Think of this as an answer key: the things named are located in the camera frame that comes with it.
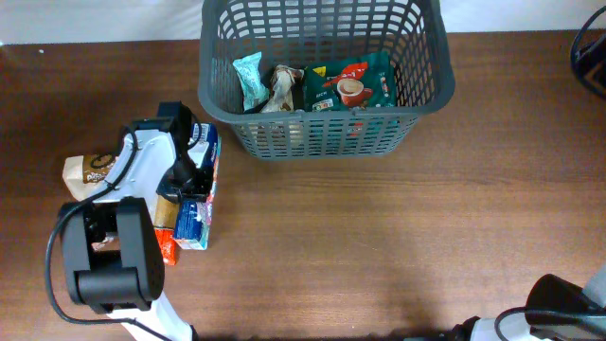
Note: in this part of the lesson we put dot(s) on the beige brown snack pouch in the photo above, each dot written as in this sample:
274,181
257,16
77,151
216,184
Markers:
83,174

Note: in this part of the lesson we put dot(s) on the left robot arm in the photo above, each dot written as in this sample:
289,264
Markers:
111,256

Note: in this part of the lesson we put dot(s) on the grey plastic basket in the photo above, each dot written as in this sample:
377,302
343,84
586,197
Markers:
300,33

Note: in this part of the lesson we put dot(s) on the green coffee sachet bag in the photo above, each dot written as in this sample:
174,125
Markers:
354,83

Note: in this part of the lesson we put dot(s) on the orange biscuit packet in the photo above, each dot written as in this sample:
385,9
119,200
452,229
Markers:
164,221

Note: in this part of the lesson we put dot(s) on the beige chocolate snack pouch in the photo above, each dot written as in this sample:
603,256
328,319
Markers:
282,82

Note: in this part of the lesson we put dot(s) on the blue tissue pack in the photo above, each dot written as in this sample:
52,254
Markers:
195,216

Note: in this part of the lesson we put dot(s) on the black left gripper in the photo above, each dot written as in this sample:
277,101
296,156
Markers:
205,185

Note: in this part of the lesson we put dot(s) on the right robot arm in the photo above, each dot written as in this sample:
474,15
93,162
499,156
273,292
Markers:
555,309

